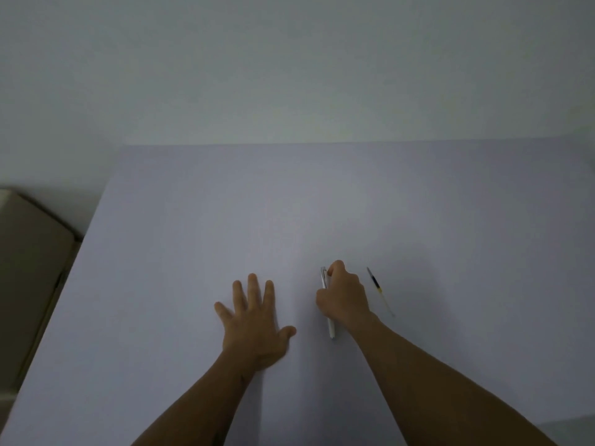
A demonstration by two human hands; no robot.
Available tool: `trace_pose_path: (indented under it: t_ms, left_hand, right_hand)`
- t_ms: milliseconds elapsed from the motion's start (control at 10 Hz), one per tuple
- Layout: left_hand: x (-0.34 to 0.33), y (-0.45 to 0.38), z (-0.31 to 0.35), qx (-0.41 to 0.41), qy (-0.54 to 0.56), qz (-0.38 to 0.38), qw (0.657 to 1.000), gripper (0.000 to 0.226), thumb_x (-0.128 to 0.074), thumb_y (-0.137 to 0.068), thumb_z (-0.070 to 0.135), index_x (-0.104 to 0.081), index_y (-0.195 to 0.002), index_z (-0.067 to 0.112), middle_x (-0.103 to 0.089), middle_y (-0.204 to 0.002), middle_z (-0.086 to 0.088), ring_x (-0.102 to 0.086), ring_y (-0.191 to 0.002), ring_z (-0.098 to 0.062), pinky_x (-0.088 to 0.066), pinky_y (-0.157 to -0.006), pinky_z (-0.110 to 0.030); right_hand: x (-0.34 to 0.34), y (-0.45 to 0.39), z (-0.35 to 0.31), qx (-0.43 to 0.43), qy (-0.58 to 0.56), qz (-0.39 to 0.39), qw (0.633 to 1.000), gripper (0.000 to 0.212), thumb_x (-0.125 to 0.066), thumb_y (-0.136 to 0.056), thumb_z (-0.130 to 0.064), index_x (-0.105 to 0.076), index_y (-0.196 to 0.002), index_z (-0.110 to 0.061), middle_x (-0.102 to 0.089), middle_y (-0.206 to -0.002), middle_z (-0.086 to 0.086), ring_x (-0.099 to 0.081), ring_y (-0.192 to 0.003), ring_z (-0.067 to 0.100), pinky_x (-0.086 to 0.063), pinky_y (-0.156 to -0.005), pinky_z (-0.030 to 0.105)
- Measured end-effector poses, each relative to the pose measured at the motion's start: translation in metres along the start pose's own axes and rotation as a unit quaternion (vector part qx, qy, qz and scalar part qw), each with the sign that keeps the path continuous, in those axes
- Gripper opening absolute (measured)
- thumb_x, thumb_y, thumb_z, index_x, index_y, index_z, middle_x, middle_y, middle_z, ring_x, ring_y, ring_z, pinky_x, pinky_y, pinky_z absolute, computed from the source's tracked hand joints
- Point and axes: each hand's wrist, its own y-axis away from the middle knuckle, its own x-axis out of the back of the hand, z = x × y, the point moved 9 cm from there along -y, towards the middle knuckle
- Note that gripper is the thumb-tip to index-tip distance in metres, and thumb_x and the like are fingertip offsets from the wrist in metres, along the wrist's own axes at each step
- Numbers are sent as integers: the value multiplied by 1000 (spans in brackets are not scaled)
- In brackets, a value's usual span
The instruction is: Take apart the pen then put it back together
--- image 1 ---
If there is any person's right forearm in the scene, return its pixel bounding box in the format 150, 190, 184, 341
351, 318, 558, 446

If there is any person's left hand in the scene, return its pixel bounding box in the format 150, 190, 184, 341
213, 273, 298, 373

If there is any translucent pen refill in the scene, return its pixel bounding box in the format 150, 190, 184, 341
366, 266, 397, 318

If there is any person's right hand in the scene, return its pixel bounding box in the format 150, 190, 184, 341
315, 260, 383, 334

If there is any beige cabinet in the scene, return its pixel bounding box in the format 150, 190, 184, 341
0, 188, 84, 404

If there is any person's left forearm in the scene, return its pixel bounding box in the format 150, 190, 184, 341
132, 350, 261, 446

